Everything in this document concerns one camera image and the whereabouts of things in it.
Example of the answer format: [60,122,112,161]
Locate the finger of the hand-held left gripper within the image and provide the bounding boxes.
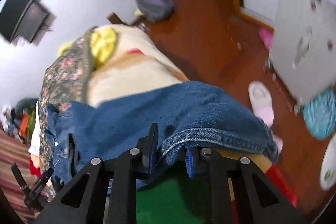
[67,133,79,181]
[10,163,54,212]

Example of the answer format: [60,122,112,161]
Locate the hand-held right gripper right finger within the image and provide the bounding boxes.
[185,147,309,224]

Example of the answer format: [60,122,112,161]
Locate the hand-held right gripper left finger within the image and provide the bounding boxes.
[33,123,159,224]

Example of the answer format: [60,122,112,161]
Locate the blue denim jeans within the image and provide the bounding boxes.
[45,81,279,191]

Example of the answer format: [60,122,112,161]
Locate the red cloth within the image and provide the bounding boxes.
[29,158,40,177]

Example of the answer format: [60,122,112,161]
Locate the white cloth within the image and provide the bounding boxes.
[28,119,42,156]

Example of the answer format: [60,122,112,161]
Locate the pile of small clutter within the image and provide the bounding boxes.
[1,105,36,144]

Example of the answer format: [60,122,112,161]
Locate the grey garment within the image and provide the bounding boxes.
[15,98,39,115]

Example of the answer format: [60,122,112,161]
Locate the floral blanket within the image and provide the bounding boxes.
[37,27,96,198]

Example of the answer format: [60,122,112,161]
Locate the cream printed plush blanket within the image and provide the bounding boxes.
[87,25,298,224]

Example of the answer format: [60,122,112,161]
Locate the pink white slipper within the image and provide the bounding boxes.
[248,81,275,126]
[272,135,284,154]

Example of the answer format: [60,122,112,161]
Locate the yellow cloth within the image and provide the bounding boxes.
[58,28,117,68]

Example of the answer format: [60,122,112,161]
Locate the pink cloth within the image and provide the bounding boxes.
[259,27,275,50]

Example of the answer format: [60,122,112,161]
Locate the purple grey bag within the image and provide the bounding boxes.
[135,0,175,22]

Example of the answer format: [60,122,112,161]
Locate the white cabinet with stickers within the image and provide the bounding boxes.
[269,0,336,106]

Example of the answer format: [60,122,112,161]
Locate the grey television wall box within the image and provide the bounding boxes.
[16,2,57,45]

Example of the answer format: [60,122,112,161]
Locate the black wall television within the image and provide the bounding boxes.
[0,0,50,42]

